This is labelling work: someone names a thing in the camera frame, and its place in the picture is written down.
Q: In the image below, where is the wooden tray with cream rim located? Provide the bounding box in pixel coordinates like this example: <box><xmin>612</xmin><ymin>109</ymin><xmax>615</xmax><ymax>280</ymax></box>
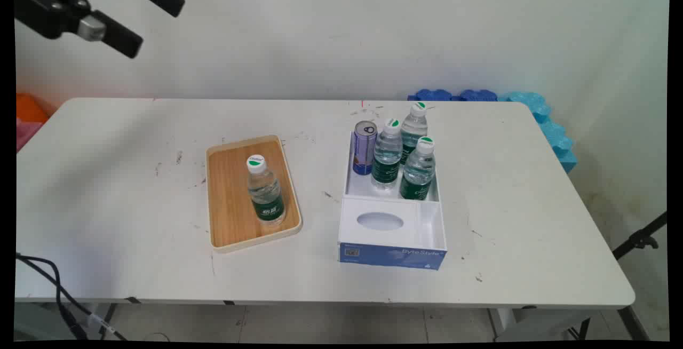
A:
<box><xmin>206</xmin><ymin>134</ymin><xmax>303</xmax><ymax>254</ymax></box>

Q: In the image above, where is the white and blue storage box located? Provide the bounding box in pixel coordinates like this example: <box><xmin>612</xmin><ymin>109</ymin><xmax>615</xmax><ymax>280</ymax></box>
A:
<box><xmin>338</xmin><ymin>131</ymin><xmax>448</xmax><ymax>271</ymax></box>

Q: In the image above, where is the water bottle with green label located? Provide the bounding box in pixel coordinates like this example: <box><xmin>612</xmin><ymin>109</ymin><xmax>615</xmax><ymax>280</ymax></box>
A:
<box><xmin>370</xmin><ymin>118</ymin><xmax>403</xmax><ymax>190</ymax></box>
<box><xmin>246</xmin><ymin>155</ymin><xmax>287</xmax><ymax>227</ymax></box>
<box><xmin>399</xmin><ymin>136</ymin><xmax>436</xmax><ymax>201</ymax></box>
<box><xmin>400</xmin><ymin>101</ymin><xmax>430</xmax><ymax>165</ymax></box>

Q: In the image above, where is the black tripod stand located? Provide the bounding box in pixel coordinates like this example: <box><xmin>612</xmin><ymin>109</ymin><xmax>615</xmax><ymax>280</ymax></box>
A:
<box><xmin>612</xmin><ymin>211</ymin><xmax>668</xmax><ymax>342</ymax></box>

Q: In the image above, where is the light blue foam mat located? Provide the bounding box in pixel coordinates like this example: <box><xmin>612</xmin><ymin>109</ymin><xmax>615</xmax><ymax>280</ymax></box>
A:
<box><xmin>498</xmin><ymin>91</ymin><xmax>578</xmax><ymax>174</ymax></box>

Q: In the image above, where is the black cable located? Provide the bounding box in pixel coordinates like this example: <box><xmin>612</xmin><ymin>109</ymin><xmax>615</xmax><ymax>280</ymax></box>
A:
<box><xmin>16</xmin><ymin>253</ymin><xmax>129</xmax><ymax>342</ymax></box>

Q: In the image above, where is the pink object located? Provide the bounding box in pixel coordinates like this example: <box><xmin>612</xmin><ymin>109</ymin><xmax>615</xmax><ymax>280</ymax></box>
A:
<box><xmin>16</xmin><ymin>118</ymin><xmax>43</xmax><ymax>153</ymax></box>

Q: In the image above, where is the dark blue foam mat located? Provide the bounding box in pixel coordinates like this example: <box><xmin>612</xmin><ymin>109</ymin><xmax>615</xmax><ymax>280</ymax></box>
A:
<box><xmin>459</xmin><ymin>89</ymin><xmax>498</xmax><ymax>102</ymax></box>
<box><xmin>408</xmin><ymin>89</ymin><xmax>453</xmax><ymax>102</ymax></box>

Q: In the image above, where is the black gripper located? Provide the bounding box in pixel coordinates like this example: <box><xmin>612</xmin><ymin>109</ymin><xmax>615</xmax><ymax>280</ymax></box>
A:
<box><xmin>14</xmin><ymin>0</ymin><xmax>186</xmax><ymax>59</ymax></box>

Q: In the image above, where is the orange object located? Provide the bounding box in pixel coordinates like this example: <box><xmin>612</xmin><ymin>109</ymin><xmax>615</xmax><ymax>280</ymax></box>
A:
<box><xmin>16</xmin><ymin>93</ymin><xmax>52</xmax><ymax>124</ymax></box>

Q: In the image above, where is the purple drink can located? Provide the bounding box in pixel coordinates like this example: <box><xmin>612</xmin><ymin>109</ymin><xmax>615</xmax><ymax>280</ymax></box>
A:
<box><xmin>352</xmin><ymin>121</ymin><xmax>378</xmax><ymax>176</ymax></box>

